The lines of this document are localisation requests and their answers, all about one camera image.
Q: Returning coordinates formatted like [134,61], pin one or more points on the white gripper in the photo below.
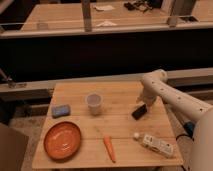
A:
[148,100]

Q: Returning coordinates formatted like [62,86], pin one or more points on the right metal post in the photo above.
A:
[180,9]

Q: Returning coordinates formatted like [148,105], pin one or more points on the orange carrot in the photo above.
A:
[109,147]

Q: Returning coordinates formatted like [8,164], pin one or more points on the crumpled white paper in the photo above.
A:
[106,24]

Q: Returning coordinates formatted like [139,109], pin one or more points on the black eraser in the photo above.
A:
[139,112]

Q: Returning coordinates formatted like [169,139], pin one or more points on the white paper on far table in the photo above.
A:
[104,8]

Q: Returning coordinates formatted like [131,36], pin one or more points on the blue box with cables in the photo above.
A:
[189,130]

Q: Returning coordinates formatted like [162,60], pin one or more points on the black objects on far table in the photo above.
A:
[140,5]

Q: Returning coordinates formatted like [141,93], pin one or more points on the metal clamp at left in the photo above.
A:
[10,82]

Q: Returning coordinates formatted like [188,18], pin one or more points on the translucent plastic cup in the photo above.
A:
[94,103]

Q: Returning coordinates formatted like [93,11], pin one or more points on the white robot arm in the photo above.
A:
[201,113]

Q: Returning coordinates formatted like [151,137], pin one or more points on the metal post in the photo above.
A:
[86,15]
[180,9]

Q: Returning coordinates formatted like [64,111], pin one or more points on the blue sponge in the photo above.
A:
[59,111]

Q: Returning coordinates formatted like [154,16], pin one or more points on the orange bowl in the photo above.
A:
[62,140]

